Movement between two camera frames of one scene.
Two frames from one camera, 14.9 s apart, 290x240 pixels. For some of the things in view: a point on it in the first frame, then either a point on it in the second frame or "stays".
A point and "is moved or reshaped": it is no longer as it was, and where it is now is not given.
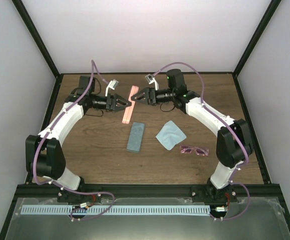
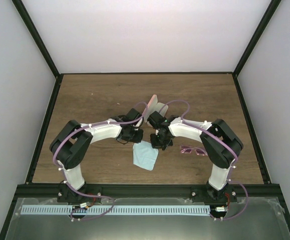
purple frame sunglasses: x=188 y=149 stays
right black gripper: x=152 y=95 → x=155 y=145
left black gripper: x=110 y=106 → x=137 y=140
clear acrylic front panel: x=265 y=219 stays
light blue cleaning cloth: x=170 y=135 is moved or reshaped
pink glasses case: x=128 y=110 → x=154 y=106
